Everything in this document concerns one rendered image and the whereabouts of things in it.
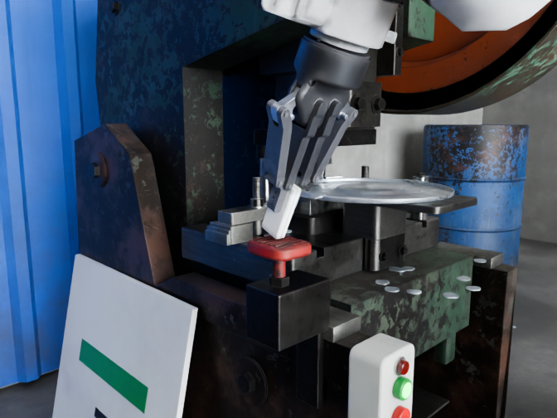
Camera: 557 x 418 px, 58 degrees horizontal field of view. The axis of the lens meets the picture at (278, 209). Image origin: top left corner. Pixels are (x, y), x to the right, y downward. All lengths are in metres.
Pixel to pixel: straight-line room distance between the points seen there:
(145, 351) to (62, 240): 0.99
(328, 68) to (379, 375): 0.36
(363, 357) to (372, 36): 0.37
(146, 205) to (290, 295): 0.50
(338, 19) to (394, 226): 0.49
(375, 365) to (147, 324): 0.51
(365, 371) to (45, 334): 1.52
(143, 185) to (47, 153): 0.89
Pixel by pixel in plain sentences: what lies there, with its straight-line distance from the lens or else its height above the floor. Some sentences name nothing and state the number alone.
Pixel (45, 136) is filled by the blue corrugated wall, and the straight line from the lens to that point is 1.90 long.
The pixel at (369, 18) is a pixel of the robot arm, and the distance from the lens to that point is 0.51.
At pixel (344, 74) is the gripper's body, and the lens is 0.52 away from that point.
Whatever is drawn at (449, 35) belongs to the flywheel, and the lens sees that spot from 1.28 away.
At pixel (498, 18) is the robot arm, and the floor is 0.98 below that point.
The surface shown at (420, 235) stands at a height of 0.68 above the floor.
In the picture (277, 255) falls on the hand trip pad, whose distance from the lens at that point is 0.59.
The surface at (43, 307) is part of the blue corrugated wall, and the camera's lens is 1.99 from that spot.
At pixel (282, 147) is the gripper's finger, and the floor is 0.88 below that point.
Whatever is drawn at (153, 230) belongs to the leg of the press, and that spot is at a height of 0.69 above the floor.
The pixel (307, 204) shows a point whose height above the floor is 0.75.
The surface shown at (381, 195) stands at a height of 0.78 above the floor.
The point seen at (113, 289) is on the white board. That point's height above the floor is 0.55.
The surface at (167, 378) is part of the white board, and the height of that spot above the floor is 0.45.
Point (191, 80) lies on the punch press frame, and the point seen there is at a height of 0.98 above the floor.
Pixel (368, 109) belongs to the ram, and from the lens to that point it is 0.94.
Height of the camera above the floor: 0.91
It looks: 10 degrees down
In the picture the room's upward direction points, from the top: straight up
